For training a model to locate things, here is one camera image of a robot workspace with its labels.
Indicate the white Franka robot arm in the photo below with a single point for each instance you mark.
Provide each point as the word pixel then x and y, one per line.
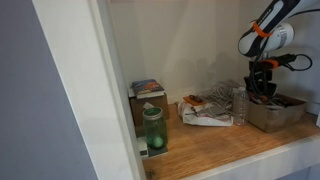
pixel 266 20

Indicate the orange wrist mount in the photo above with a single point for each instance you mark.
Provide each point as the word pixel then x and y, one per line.
pixel 271 62

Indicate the small metal tool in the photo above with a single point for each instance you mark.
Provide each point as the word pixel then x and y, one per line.
pixel 192 112

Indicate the white book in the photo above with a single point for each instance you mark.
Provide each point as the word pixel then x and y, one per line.
pixel 150 95

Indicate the pale green ball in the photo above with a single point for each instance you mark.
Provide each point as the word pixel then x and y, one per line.
pixel 157 142

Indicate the grey flat pouch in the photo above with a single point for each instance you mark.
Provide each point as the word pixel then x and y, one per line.
pixel 216 110

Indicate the white plastic bag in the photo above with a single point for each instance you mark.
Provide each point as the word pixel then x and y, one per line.
pixel 203 120

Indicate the small brown cardboard box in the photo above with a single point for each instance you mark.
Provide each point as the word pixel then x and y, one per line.
pixel 150 111

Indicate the white crumpled paper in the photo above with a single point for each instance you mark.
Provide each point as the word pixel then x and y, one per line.
pixel 148 105

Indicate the orange tray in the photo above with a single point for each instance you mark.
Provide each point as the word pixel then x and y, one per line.
pixel 193 101

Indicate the clear plastic water bottle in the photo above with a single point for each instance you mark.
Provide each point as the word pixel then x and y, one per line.
pixel 240 106

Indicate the small black item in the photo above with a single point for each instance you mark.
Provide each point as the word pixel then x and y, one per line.
pixel 196 98

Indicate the blue and orange book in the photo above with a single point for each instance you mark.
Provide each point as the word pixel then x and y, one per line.
pixel 146 86

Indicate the dark flat slab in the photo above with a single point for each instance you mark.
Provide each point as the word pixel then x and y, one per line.
pixel 158 152

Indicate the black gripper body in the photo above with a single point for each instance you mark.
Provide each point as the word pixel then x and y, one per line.
pixel 261 80

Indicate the small white box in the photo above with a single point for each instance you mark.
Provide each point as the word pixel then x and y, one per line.
pixel 142 148

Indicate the cardboard box of pens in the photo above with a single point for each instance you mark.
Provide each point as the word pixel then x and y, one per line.
pixel 276 115

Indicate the green glass jar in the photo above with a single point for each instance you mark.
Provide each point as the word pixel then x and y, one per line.
pixel 155 126

